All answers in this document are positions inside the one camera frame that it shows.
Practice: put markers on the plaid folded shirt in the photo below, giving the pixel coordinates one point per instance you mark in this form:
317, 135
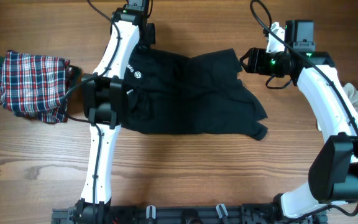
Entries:
50, 112

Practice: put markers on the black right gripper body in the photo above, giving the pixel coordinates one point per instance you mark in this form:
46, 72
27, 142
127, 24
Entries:
266, 63

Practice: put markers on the black t-shirt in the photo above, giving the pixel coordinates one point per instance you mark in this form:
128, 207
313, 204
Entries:
168, 93

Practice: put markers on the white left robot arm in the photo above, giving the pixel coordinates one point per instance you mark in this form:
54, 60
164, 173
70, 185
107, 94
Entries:
104, 101

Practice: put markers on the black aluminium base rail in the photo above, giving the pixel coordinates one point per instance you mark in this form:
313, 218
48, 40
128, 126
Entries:
245, 213

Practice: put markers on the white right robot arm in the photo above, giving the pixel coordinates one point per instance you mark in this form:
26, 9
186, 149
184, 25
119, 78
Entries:
333, 176

